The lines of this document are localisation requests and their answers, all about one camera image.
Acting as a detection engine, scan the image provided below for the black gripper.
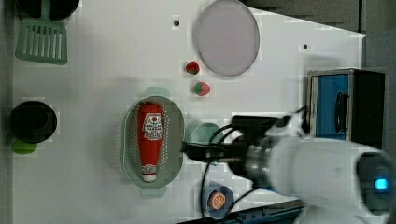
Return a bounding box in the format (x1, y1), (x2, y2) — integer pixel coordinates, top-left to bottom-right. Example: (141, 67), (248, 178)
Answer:
(181, 115), (291, 163)

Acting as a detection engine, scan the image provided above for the red plush ketchup bottle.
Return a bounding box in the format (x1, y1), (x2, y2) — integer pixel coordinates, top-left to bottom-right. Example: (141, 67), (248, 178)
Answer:
(137, 102), (163, 183)

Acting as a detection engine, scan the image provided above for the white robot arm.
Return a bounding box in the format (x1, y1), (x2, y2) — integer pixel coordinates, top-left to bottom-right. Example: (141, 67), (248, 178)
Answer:
(181, 113), (395, 224)

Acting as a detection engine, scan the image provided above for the green oval strainer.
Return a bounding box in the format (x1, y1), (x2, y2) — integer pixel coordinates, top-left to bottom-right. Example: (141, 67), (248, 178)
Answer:
(121, 87), (184, 199)

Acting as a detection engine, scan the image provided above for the teal green cup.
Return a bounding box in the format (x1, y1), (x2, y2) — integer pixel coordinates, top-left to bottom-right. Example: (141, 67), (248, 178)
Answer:
(185, 122), (219, 145)

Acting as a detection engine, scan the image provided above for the pink red plush strawberry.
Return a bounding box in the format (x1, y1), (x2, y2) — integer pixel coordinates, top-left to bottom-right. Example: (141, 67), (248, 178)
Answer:
(193, 82), (211, 96)

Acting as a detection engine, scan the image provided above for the blue bowl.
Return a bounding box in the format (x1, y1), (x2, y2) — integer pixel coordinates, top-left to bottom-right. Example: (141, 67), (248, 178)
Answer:
(201, 182), (234, 220)

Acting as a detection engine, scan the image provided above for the plush orange slice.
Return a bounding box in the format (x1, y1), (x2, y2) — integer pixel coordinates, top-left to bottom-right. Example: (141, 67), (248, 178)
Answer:
(208, 192), (226, 210)

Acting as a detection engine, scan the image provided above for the dark red plush strawberry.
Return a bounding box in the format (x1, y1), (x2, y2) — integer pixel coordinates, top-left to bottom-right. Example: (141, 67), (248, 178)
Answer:
(186, 62), (200, 75)

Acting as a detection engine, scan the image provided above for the round lavender plate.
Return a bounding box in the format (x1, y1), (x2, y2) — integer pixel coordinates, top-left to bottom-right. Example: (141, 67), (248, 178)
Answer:
(195, 0), (260, 76)

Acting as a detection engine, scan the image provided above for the silver black toaster oven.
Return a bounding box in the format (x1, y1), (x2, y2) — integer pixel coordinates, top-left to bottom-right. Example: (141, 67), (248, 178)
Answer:
(305, 68), (386, 148)

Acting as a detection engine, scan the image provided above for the black round pot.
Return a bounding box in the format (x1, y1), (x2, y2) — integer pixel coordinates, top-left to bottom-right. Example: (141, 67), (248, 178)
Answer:
(9, 101), (58, 144)

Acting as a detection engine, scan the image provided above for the black round container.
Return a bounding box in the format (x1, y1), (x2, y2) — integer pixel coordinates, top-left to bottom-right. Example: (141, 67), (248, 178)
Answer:
(14, 0), (80, 21)

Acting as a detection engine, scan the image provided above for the green slotted spatula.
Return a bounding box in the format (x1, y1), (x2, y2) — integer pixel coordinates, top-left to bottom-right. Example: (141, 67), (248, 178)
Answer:
(15, 0), (67, 65)

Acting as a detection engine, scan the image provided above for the lime green round object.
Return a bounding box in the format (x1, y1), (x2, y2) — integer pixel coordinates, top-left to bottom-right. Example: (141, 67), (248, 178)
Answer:
(11, 140), (37, 155)

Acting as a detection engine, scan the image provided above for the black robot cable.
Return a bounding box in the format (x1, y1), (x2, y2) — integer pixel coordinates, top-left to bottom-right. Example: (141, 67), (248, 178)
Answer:
(199, 105), (309, 218)

